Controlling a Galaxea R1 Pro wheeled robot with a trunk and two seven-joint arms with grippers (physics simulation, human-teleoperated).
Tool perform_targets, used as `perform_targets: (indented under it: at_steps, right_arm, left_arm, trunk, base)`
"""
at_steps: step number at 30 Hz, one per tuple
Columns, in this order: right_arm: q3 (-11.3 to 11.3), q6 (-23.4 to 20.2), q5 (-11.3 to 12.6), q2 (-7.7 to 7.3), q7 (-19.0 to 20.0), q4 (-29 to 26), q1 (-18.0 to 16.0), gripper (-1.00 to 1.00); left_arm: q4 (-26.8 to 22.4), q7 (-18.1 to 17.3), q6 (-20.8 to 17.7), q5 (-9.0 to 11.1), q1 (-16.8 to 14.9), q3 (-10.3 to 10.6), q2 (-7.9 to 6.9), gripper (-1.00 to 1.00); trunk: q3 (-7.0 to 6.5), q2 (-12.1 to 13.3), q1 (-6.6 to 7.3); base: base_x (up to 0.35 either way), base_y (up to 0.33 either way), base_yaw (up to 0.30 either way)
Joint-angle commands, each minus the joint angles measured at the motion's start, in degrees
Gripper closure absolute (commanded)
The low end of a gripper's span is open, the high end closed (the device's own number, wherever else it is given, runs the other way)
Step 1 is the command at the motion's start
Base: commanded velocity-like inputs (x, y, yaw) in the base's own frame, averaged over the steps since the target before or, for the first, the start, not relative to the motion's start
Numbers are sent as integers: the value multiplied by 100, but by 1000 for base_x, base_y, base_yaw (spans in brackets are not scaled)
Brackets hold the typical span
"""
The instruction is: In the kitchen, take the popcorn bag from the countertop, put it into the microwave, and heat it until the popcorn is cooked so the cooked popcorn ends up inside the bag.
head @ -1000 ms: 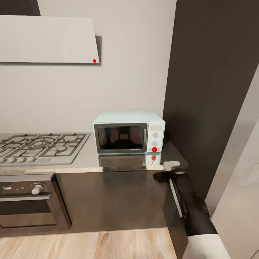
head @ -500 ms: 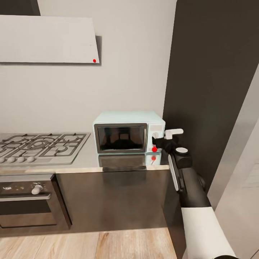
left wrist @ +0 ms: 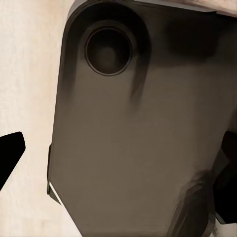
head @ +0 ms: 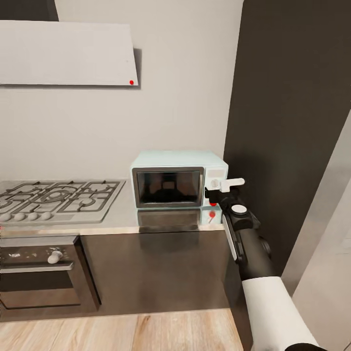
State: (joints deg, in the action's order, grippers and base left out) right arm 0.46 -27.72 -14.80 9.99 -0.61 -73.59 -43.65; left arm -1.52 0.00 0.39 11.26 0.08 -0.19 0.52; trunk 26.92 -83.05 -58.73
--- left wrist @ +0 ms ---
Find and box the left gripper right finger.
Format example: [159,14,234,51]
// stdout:
[221,131,237,171]

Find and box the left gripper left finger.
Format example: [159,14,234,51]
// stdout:
[0,131,26,190]

